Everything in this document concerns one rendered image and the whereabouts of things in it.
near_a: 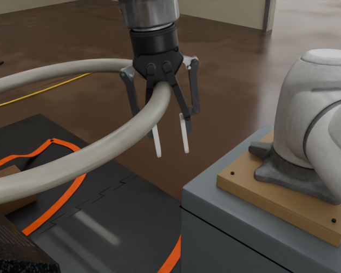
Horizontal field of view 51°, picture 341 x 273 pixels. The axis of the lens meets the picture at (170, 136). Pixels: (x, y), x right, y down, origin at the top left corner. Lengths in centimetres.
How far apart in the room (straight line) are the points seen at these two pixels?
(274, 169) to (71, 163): 50
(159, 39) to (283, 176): 41
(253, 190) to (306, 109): 21
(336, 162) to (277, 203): 21
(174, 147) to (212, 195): 163
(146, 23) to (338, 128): 33
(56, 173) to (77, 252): 136
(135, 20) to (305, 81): 33
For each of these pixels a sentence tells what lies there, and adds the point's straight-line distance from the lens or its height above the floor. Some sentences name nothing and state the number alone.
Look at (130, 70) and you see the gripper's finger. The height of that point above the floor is 111.
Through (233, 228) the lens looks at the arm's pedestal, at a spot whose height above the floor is 76.
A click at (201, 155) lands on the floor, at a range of 236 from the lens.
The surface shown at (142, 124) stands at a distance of 49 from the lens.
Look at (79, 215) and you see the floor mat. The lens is 196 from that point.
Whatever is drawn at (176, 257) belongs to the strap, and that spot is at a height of 2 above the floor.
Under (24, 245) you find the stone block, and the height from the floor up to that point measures 66.
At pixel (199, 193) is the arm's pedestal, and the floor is 80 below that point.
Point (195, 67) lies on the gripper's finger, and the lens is 61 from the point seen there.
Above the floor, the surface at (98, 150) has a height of 108.
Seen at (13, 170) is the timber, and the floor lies 13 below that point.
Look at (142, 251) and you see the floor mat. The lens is 175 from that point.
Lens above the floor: 133
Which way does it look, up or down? 31 degrees down
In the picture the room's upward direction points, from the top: straight up
